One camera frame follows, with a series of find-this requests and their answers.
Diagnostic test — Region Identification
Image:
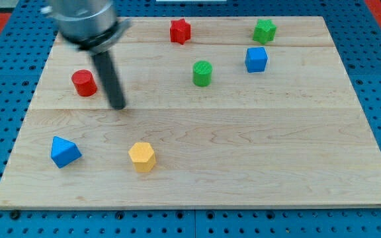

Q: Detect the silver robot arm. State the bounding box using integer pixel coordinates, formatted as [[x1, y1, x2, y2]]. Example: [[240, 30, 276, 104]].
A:
[[40, 0, 132, 55]]

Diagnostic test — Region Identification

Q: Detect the light wooden board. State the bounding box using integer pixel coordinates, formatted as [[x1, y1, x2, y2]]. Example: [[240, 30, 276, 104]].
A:
[[0, 17, 381, 210]]

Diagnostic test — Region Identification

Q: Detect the green cylinder block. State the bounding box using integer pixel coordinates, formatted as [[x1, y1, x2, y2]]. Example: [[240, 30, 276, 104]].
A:
[[192, 61, 213, 87]]

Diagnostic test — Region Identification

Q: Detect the yellow hexagon block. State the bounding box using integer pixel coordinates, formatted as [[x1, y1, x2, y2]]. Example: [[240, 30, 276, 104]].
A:
[[128, 142, 156, 173]]

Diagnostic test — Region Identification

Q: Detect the red star block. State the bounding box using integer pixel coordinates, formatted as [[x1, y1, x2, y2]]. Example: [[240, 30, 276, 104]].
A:
[[169, 18, 191, 45]]

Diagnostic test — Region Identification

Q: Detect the blue cube block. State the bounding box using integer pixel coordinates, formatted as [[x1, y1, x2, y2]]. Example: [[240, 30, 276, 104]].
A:
[[245, 47, 268, 73]]

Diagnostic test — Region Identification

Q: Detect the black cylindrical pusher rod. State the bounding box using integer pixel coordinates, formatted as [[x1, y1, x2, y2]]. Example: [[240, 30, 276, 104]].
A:
[[91, 52, 126, 110]]

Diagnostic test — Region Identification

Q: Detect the red cylinder block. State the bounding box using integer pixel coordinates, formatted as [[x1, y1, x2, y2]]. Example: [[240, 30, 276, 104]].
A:
[[71, 69, 97, 97]]

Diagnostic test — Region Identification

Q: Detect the green star block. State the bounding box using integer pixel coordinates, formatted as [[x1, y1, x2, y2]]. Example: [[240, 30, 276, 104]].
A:
[[253, 19, 276, 44]]

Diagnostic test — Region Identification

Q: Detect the blue triangular prism block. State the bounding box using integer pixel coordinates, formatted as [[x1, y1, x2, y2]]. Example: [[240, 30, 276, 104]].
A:
[[50, 136, 82, 169]]

